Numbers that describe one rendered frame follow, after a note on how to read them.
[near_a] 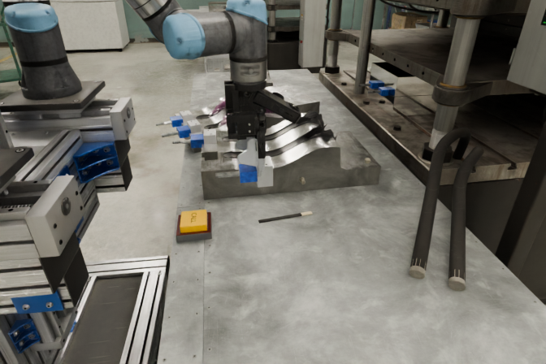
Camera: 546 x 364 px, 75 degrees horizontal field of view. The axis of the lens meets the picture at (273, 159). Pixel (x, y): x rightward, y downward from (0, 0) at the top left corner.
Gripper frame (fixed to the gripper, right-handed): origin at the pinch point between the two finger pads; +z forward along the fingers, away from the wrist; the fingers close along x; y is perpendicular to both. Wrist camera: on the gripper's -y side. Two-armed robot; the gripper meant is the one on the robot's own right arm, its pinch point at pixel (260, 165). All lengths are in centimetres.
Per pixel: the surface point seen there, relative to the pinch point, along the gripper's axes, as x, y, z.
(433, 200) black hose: 9.5, -39.6, 7.7
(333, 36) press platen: -135, -60, -7
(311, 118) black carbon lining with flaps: -27.7, -19.4, 0.2
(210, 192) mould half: -10.1, 12.4, 13.0
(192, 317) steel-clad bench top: 27.2, 16.0, 15.2
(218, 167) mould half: -11.2, 9.7, 6.1
